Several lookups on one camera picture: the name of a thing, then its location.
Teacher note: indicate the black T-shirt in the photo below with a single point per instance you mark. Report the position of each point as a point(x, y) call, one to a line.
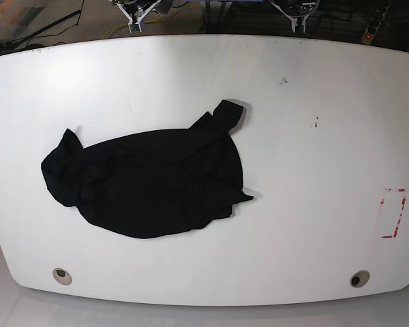
point(155, 183)

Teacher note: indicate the black metal frame on floor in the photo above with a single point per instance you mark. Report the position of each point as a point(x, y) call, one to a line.
point(221, 17)

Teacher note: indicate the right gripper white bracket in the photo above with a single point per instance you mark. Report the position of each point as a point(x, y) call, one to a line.
point(135, 11)

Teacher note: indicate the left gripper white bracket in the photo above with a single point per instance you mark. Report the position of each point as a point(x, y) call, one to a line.
point(296, 11)

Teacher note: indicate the red tape rectangle marking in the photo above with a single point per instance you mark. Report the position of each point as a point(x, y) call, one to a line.
point(390, 212)

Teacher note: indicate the black power strip red switch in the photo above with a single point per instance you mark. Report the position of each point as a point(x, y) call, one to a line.
point(374, 25)

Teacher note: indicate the right table cable grommet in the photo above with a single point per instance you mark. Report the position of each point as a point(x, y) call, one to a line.
point(360, 279)

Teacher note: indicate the left table cable grommet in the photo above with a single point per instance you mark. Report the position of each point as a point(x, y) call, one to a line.
point(62, 276)

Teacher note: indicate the table cable grommet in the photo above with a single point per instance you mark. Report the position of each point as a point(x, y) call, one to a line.
point(360, 279)
point(62, 276)

